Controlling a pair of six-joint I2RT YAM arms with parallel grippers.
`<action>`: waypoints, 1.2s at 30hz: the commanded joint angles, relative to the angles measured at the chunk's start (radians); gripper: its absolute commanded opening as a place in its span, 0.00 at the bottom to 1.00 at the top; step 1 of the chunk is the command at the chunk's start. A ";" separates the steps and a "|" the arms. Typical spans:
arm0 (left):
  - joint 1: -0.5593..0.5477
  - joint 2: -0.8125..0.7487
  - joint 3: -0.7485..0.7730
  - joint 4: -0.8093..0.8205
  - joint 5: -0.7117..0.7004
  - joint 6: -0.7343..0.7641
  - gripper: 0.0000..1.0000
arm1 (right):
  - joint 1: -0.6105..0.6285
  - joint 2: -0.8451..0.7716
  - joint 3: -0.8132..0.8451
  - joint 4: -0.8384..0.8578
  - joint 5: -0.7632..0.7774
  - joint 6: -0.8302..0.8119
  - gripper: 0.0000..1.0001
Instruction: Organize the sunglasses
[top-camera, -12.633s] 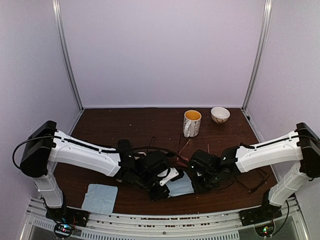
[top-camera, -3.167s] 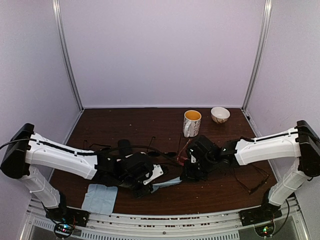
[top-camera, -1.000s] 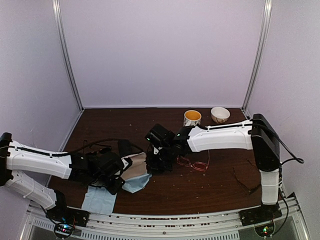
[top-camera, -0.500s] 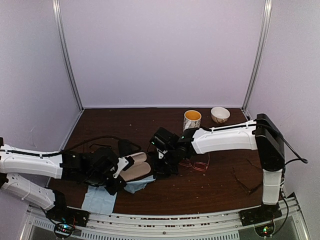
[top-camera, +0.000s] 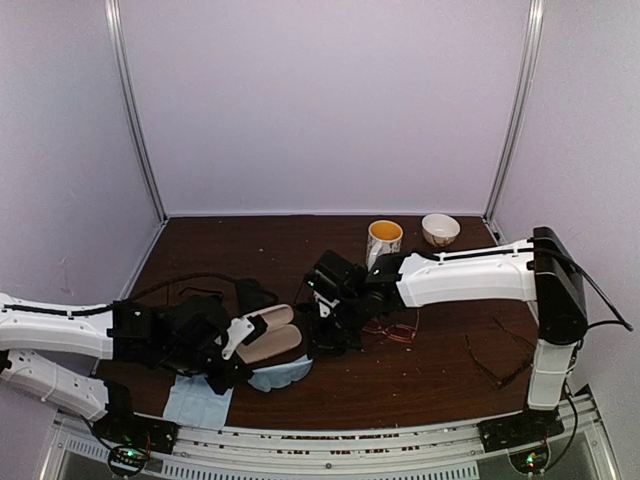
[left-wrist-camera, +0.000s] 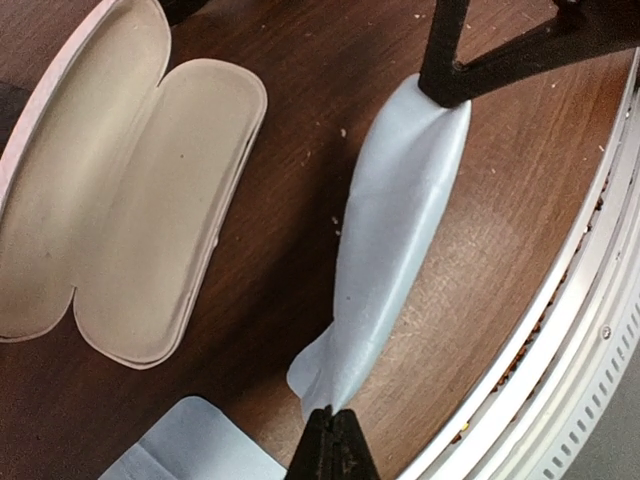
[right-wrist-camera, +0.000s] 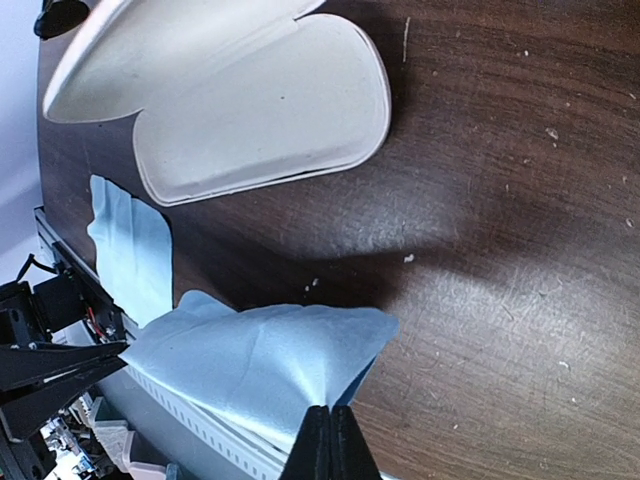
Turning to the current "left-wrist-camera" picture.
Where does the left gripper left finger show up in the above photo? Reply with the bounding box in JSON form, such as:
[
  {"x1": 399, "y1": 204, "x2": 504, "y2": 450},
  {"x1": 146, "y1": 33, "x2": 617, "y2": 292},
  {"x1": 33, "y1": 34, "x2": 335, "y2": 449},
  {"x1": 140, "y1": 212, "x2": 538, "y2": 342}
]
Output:
[{"x1": 284, "y1": 406, "x2": 334, "y2": 480}]

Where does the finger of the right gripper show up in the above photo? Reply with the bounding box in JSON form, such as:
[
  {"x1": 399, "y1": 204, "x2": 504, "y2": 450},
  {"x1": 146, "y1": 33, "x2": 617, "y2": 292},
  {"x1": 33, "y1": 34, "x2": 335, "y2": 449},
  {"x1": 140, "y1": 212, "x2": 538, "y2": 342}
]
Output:
[
  {"x1": 418, "y1": 0, "x2": 470, "y2": 108},
  {"x1": 452, "y1": 0, "x2": 639, "y2": 105}
]

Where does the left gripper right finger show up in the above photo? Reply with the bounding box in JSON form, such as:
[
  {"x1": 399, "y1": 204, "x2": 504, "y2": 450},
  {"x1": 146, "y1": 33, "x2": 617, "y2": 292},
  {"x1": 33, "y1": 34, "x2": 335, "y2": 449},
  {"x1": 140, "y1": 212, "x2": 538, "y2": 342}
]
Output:
[{"x1": 331, "y1": 410, "x2": 381, "y2": 480}]

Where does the blue cleaning cloth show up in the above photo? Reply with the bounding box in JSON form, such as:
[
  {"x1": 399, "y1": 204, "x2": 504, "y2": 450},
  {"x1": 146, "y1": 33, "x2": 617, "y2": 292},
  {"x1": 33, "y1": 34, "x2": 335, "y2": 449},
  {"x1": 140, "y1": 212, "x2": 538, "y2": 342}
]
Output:
[
  {"x1": 287, "y1": 74, "x2": 471, "y2": 417},
  {"x1": 101, "y1": 396, "x2": 286, "y2": 479}
]

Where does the pink glasses case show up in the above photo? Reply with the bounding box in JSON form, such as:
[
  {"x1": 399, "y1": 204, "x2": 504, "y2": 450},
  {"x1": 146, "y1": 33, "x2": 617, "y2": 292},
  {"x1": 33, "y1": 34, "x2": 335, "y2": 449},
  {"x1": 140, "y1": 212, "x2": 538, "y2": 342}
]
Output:
[{"x1": 1, "y1": 1, "x2": 268, "y2": 370}]

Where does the black glasses case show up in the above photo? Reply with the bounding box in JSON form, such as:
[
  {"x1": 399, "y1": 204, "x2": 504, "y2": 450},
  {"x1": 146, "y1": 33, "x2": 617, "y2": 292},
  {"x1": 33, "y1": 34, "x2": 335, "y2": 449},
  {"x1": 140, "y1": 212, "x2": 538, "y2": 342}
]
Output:
[{"x1": 0, "y1": 81, "x2": 31, "y2": 151}]

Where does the front aluminium rail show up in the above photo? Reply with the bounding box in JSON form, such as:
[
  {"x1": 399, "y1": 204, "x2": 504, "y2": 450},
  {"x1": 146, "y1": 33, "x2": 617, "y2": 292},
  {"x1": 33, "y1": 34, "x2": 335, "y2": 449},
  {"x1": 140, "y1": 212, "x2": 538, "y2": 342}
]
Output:
[{"x1": 403, "y1": 64, "x2": 639, "y2": 479}]

